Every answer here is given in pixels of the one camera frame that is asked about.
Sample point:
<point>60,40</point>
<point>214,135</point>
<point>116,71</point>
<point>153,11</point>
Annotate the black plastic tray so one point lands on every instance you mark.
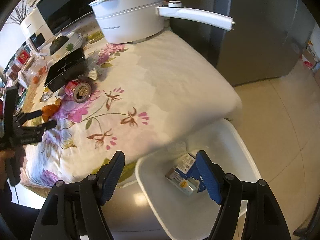
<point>65,70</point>

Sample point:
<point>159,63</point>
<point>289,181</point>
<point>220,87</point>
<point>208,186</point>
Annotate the glass jar with wooden lid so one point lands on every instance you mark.
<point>34,69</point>

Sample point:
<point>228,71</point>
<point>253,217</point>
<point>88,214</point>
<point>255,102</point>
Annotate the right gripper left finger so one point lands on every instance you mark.
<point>74,210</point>

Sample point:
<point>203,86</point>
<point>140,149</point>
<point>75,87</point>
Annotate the dried branches decoration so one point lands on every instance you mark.
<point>19,13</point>

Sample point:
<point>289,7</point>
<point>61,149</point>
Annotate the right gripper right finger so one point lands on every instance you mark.
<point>264,218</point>

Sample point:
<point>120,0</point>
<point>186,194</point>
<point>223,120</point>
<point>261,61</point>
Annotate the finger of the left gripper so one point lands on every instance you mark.
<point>39,129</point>
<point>22,118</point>

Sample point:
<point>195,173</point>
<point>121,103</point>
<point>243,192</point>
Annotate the person's left hand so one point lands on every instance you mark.
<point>4,155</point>

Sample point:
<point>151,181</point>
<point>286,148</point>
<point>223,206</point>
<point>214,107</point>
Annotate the cream ceramic handled bowl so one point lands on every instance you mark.
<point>74,42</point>

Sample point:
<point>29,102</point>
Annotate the crumpled foil wrapper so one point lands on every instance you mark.
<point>93,68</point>

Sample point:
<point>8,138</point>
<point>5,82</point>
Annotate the orange snack wrapper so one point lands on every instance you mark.
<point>49,110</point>

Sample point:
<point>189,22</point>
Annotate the white electric cooking pot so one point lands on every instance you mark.
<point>125,21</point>

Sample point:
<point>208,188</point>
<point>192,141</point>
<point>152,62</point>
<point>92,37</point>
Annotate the white air fryer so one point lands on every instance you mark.
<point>36,31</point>

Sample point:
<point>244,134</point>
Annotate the blue white carton box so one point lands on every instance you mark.
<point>188,170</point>

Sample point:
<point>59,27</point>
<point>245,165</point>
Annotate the floral tablecloth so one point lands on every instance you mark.
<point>148,95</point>

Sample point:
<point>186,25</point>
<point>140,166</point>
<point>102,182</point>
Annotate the red milk drink can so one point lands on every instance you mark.
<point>78,90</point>

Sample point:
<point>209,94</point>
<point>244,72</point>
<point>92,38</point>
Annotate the grey refrigerator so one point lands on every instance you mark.
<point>266,41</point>

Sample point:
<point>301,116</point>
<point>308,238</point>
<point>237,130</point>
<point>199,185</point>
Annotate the red packaged box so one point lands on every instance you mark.
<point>23,56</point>

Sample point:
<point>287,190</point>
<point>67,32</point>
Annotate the dark green squash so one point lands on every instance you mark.
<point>57,44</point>

